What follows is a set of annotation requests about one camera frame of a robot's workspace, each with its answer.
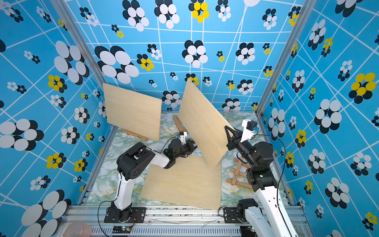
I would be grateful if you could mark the aluminium front rail frame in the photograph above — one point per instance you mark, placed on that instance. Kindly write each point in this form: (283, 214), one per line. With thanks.
(159, 221)

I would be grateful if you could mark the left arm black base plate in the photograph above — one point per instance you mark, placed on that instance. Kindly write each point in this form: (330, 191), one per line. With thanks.
(129, 215)

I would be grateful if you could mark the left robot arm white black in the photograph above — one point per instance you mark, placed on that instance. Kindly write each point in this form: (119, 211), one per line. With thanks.
(130, 165)

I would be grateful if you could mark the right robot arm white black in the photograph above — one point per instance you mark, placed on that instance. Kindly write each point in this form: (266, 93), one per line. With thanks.
(265, 186)

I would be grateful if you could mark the plywood board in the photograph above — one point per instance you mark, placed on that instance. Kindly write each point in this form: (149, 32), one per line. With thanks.
(204, 123)
(190, 181)
(132, 111)

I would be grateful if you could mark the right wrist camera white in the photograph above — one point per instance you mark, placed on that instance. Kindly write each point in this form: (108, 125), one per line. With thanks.
(249, 131)

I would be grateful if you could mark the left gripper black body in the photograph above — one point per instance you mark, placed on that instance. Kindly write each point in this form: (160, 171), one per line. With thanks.
(184, 150)

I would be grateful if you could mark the wooden easel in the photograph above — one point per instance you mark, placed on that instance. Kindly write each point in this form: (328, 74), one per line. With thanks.
(135, 135)
(179, 124)
(237, 174)

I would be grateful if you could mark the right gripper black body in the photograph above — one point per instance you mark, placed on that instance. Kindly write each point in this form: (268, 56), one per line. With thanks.
(238, 145)

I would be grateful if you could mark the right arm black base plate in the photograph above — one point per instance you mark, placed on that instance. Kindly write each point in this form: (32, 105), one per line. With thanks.
(232, 215)

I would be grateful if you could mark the pink translucent bowl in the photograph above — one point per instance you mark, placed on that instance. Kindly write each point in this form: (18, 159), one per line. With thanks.
(78, 229)

